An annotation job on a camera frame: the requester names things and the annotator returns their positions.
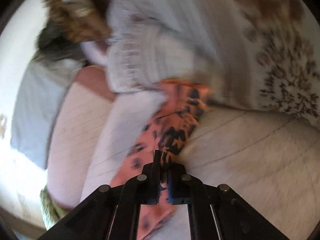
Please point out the green white patterned pillow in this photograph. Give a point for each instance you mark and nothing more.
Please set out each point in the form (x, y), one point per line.
(51, 212)

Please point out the pink quilted bedspread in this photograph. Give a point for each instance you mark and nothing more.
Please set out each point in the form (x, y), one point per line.
(271, 160)

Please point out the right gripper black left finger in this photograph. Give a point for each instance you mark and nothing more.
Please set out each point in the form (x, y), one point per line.
(123, 202)

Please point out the white grey striped garment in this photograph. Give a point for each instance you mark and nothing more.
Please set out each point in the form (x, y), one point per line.
(153, 40)

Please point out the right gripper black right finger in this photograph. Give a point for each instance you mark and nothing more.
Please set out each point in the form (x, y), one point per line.
(199, 198)

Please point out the white brown floral cloth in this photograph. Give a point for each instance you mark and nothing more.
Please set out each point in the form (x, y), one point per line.
(262, 55)

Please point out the orange black floral garment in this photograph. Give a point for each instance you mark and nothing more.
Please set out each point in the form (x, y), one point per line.
(168, 130)

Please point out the brown leopard print garment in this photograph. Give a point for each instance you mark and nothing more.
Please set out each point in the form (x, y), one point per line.
(79, 20)

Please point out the black dark garment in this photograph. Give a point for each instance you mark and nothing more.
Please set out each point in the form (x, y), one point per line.
(53, 45)

